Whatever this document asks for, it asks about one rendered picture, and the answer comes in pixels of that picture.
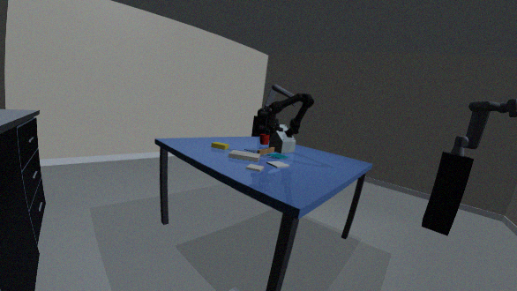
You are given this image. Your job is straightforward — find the tan wooden plank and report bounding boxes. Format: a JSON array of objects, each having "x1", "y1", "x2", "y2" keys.
[{"x1": 257, "y1": 147, "x2": 274, "y2": 155}]

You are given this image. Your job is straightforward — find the yellow rectangular block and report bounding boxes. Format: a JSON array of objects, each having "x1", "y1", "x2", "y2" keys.
[{"x1": 211, "y1": 142, "x2": 229, "y2": 150}]

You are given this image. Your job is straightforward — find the white flat square tile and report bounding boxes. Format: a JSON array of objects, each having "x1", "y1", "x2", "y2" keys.
[{"x1": 266, "y1": 161, "x2": 290, "y2": 168}]

